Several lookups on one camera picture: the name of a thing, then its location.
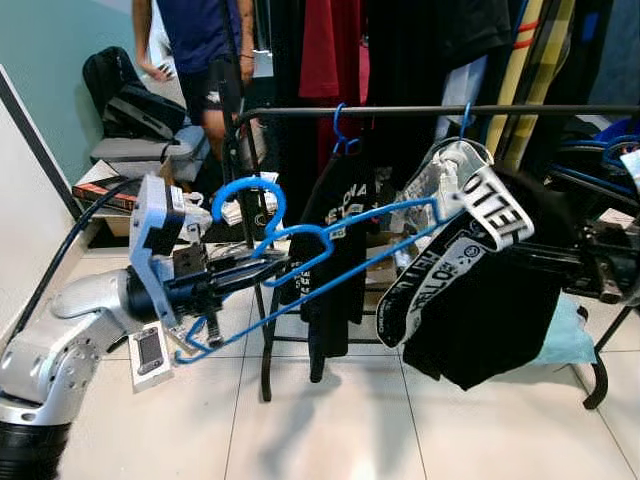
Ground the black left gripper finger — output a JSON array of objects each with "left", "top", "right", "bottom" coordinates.
[
  {"left": 215, "top": 275, "right": 286, "bottom": 303},
  {"left": 210, "top": 255, "right": 293, "bottom": 283}
]

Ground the blue plastic hanger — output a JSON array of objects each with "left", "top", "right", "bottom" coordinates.
[
  {"left": 458, "top": 102, "right": 477, "bottom": 141},
  {"left": 331, "top": 102, "right": 361, "bottom": 158},
  {"left": 555, "top": 125, "right": 640, "bottom": 191},
  {"left": 175, "top": 177, "right": 469, "bottom": 364}
]

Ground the black garment with white print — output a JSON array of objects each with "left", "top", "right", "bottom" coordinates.
[{"left": 378, "top": 165, "right": 583, "bottom": 393}]

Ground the light blue folded cloth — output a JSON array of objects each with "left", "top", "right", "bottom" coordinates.
[{"left": 538, "top": 295, "right": 599, "bottom": 367}]

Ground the white plastic bag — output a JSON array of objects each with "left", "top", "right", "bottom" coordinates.
[{"left": 183, "top": 190, "right": 217, "bottom": 219}]

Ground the black Petronas t-shirt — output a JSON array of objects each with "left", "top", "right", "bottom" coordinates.
[{"left": 297, "top": 150, "right": 379, "bottom": 384}]

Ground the red and black box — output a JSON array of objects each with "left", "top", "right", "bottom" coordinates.
[{"left": 72, "top": 160, "right": 146, "bottom": 213}]

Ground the grey padded seat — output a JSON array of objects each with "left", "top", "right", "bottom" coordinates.
[{"left": 90, "top": 128, "right": 211, "bottom": 186}]

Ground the plaid hanging garment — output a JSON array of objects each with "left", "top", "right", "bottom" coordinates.
[{"left": 515, "top": 0, "right": 579, "bottom": 166}]

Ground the black metal clothes rack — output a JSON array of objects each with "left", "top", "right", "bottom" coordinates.
[{"left": 228, "top": 100, "right": 640, "bottom": 411}]

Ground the black backpack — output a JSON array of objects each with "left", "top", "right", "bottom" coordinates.
[{"left": 82, "top": 47, "right": 188, "bottom": 141}]

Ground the red hanging garment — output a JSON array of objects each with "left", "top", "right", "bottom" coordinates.
[{"left": 298, "top": 0, "right": 369, "bottom": 136}]

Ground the black hanging garment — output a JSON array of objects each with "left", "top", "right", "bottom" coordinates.
[{"left": 365, "top": 0, "right": 513, "bottom": 111}]

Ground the person in plain black shorts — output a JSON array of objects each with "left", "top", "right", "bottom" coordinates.
[{"left": 130, "top": 0, "right": 259, "bottom": 166}]

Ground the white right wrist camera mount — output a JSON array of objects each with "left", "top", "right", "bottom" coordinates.
[{"left": 618, "top": 143, "right": 640, "bottom": 186}]

